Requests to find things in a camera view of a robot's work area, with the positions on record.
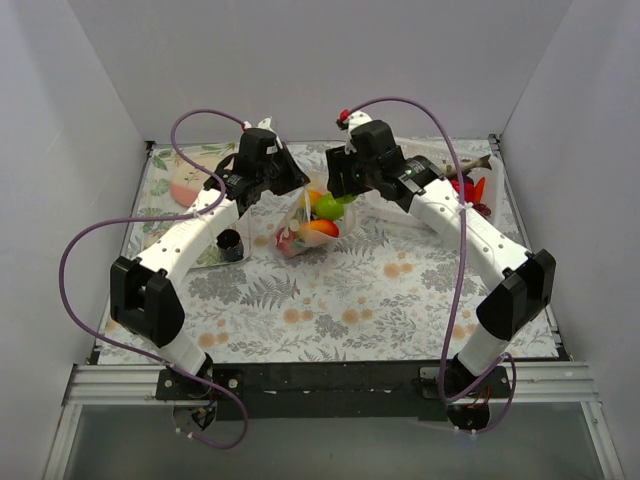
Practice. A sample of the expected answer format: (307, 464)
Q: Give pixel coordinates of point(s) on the pink white round plate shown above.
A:
(186, 182)

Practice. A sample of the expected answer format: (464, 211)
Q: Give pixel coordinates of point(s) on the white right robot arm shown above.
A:
(519, 282)

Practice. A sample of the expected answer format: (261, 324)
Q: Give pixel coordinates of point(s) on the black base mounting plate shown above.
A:
(369, 389)

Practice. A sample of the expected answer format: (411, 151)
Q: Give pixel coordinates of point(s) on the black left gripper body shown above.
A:
(288, 170)

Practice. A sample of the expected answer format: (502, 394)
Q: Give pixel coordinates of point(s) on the floral table mat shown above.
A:
(385, 292)

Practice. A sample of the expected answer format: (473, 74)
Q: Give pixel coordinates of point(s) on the purple grape bunch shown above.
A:
(482, 209)

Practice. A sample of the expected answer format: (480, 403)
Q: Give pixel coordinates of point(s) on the clear zip top bag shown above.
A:
(313, 218)

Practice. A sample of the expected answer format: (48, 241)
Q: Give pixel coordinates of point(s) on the white plastic basket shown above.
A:
(436, 150)

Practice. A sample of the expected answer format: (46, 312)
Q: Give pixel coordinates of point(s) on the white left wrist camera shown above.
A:
(265, 124)

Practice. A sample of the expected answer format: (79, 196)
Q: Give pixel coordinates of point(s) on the red bell pepper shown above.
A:
(468, 186)

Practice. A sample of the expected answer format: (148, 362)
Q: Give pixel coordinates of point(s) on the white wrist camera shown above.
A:
(265, 124)
(348, 122)

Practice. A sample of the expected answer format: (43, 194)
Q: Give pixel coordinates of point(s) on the aluminium frame rail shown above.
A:
(557, 381)

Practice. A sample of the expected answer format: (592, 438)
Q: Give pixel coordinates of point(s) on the orange carrot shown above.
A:
(478, 187)

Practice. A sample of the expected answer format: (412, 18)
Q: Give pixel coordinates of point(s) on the yellow orange mango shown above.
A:
(313, 197)

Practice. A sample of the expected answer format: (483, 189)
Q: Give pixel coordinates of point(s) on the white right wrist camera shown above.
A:
(348, 122)

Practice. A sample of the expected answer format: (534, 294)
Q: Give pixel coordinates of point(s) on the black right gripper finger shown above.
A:
(340, 184)
(339, 160)

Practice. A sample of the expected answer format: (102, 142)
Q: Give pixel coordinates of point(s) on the green apple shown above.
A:
(328, 208)

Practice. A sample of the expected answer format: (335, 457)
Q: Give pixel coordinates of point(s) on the red apple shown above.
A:
(286, 242)

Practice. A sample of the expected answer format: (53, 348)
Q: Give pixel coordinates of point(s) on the dark blue cup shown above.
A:
(230, 245)

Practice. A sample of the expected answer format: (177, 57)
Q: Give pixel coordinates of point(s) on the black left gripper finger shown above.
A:
(288, 182)
(290, 164)

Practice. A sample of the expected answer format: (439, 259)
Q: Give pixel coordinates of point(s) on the pink peach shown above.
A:
(314, 228)

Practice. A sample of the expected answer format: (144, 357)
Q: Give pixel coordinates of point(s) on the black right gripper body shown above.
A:
(338, 171)

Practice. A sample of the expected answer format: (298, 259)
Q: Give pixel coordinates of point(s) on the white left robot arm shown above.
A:
(143, 290)

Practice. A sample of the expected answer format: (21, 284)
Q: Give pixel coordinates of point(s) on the grey toy fish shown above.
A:
(467, 165)

